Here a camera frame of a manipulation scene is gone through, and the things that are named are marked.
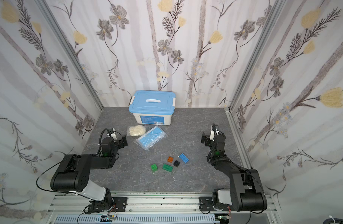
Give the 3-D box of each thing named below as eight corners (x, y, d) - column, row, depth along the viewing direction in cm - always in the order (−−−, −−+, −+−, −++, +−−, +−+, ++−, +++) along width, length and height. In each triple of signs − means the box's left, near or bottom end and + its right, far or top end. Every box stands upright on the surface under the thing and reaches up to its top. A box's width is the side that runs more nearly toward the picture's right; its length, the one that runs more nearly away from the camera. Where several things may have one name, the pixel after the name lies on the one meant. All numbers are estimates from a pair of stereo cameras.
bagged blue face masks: (143, 153, 96) (142, 151, 94) (134, 142, 102) (134, 140, 100) (167, 136, 105) (167, 134, 103) (158, 126, 111) (158, 125, 109)
